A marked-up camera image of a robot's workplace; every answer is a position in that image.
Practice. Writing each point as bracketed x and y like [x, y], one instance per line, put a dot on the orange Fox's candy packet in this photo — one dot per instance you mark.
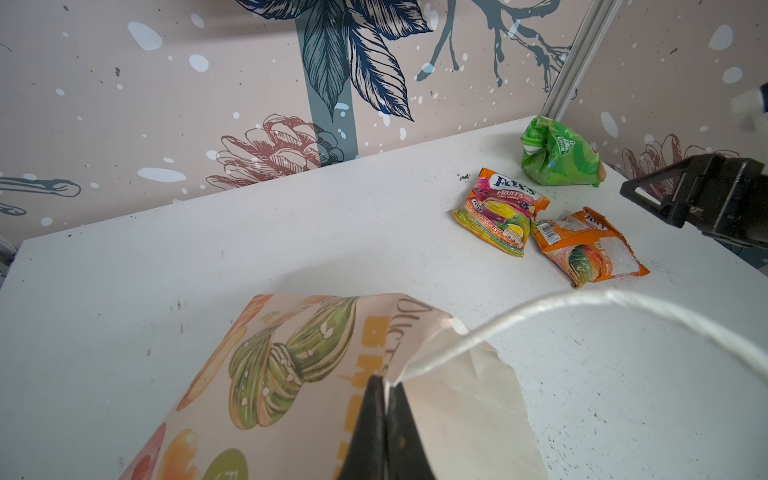
[587, 248]

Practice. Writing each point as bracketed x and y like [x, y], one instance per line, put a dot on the green snack packet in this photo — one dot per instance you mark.
[555, 155]

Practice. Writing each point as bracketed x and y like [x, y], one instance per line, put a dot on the printed paper bag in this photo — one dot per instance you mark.
[280, 396]

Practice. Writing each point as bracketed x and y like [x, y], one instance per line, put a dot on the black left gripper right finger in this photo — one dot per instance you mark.
[406, 458]

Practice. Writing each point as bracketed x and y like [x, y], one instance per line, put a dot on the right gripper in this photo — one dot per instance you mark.
[724, 198]

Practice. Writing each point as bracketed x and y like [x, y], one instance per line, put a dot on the Fox's fruits candy packet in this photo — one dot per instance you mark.
[500, 211]

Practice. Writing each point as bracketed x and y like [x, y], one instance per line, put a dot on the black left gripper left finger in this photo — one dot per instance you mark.
[366, 455]

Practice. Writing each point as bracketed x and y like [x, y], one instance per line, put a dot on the aluminium corner frame post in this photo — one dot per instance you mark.
[593, 29]

